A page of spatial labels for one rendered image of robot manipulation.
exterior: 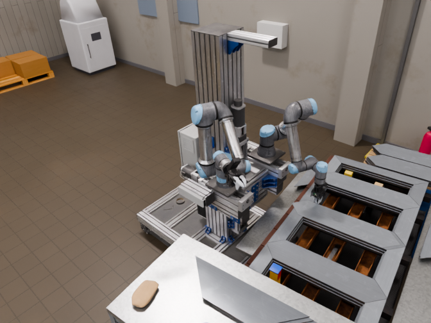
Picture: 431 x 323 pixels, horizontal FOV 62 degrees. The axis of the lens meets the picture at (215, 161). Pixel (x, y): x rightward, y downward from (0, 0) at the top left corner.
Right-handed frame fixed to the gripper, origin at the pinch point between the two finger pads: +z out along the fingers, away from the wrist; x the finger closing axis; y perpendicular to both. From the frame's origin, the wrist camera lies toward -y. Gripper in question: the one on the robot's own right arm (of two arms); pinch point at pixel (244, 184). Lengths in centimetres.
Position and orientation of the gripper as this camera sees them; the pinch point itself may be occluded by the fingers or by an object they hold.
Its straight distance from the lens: 188.3
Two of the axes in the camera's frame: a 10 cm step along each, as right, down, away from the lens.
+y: -0.8, 8.5, 5.2
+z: 3.7, 5.1, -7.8
